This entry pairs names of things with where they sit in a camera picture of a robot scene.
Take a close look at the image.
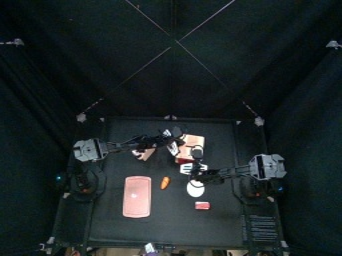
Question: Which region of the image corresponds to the white paper tag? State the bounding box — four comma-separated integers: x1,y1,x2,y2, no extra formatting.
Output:
143,242,157,255

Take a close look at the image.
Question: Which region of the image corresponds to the pink rectangular tray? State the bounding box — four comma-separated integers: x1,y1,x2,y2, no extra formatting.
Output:
121,175,153,219

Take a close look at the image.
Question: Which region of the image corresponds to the thin diagonal brace cord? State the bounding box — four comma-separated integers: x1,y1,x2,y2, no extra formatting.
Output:
81,0,236,114
124,0,260,118

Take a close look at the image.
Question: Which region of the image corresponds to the white round plate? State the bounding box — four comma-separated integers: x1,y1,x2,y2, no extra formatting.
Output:
185,180,207,199

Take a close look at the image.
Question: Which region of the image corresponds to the white text label sticker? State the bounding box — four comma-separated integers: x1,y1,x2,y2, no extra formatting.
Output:
247,214,279,244

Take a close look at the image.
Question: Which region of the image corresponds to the small wooden block toy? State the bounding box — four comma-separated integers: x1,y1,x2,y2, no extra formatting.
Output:
131,147,157,162

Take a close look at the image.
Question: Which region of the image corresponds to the orange toy carrot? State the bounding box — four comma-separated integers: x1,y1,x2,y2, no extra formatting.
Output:
159,176,172,191

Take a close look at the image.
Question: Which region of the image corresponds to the pink box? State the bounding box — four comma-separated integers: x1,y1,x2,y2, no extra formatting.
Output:
173,133,207,165

